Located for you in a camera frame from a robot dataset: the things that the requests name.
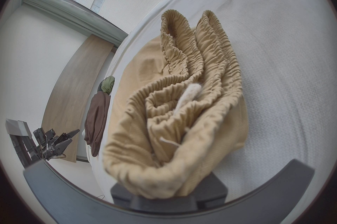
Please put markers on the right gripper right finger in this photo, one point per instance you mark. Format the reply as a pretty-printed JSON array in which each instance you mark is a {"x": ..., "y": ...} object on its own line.
[{"x": 214, "y": 191}]

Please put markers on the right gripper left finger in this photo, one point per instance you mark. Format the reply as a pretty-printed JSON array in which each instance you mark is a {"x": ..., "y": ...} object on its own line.
[{"x": 119, "y": 195}]

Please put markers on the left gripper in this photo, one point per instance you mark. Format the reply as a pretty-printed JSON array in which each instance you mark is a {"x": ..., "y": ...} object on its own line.
[{"x": 55, "y": 148}]

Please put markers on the tan shorts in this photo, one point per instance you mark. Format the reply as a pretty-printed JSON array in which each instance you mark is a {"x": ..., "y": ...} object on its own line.
[{"x": 184, "y": 112}]

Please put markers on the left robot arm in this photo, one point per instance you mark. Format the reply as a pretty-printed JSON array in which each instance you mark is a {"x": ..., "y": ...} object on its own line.
[{"x": 18, "y": 128}]

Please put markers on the bed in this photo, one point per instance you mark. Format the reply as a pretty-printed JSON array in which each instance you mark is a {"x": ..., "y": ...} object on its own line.
[{"x": 276, "y": 60}]

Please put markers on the brown garment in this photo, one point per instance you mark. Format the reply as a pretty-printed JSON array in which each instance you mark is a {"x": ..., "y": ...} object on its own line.
[{"x": 97, "y": 123}]

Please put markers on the black garment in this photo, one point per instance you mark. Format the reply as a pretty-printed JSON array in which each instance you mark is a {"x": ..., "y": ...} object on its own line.
[{"x": 100, "y": 87}]

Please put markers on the green garment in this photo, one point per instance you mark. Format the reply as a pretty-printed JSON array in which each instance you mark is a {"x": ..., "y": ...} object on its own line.
[{"x": 108, "y": 85}]

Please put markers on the grey-green curtain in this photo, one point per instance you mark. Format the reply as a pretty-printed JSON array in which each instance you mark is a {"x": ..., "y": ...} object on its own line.
[{"x": 79, "y": 18}]

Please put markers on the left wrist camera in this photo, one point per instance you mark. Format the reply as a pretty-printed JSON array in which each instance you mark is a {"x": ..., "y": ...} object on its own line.
[{"x": 50, "y": 133}]

